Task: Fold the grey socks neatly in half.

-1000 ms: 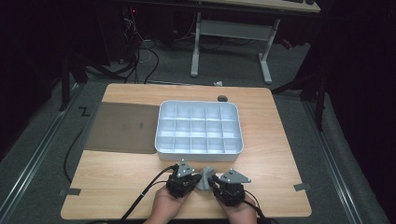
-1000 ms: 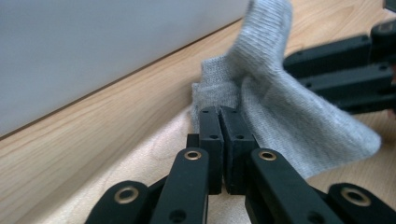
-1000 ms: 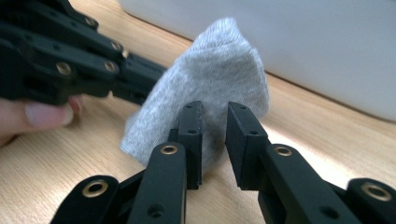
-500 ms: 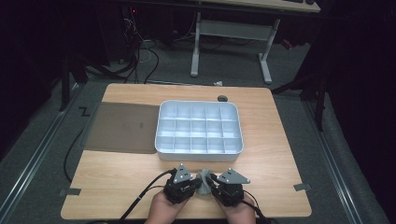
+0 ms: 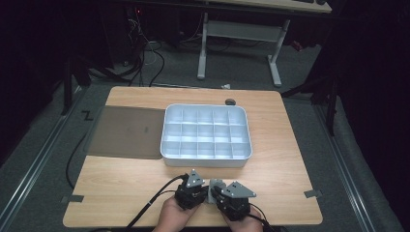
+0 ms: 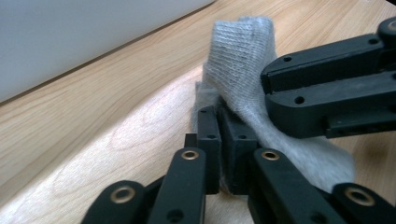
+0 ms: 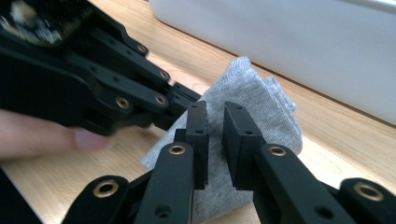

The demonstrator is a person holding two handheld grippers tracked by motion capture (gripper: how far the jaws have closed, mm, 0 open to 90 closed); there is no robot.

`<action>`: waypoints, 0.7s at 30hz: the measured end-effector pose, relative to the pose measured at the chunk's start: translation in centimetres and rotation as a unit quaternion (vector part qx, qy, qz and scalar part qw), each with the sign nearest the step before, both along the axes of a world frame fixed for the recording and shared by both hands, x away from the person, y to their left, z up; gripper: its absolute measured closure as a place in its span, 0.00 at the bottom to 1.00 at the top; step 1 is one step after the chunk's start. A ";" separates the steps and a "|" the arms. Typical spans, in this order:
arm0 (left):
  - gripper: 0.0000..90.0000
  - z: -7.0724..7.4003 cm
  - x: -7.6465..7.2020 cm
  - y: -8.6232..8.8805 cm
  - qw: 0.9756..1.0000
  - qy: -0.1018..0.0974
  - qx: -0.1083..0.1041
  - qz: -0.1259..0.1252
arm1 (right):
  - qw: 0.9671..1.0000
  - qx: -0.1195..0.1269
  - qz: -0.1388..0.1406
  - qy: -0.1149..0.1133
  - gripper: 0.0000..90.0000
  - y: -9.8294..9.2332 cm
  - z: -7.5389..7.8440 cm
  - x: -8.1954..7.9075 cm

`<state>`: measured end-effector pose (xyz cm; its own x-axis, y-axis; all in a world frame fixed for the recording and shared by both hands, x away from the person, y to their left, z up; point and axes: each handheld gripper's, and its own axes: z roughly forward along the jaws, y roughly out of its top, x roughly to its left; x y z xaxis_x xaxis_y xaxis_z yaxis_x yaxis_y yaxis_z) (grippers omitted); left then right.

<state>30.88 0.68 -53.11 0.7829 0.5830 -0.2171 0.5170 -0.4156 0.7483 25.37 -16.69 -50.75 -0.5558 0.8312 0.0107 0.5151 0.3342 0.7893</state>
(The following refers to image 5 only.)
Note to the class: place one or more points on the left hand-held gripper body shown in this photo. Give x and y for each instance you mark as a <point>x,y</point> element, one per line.
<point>190,191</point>

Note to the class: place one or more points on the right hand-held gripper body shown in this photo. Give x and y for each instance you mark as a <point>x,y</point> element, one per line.
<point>233,201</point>

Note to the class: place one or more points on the grey sock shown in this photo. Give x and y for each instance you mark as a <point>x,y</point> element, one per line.
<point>215,183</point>

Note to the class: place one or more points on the person's right hand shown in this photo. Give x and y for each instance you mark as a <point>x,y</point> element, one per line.
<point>243,225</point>

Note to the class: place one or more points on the person's left hand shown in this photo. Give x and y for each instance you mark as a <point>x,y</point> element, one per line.
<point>175,217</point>

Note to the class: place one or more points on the white divided storage box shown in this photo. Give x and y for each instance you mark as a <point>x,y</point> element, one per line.
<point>206,135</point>

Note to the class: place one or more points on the grey tape strip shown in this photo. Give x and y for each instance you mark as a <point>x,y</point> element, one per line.
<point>313,193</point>
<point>73,198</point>

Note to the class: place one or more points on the brown mat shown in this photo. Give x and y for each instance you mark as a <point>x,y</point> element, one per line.
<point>127,132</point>

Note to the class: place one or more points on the small black round object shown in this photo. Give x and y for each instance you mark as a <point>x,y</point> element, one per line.
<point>230,102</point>

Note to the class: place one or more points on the small white floor object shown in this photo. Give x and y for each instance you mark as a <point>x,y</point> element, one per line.
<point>226,86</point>

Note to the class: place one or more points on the black metal stand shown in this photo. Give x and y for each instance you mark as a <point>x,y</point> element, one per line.
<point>67,87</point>
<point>325,93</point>

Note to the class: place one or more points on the white-legged wooden desk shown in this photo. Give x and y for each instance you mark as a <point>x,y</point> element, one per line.
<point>241,30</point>

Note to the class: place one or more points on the black keyboard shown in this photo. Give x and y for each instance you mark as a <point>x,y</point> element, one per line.
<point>303,1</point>

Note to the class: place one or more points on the black computer mouse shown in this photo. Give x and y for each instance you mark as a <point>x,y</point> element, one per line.
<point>320,2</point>

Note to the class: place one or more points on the metal floor rail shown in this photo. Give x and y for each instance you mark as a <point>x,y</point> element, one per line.
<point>35,167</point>
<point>346,170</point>

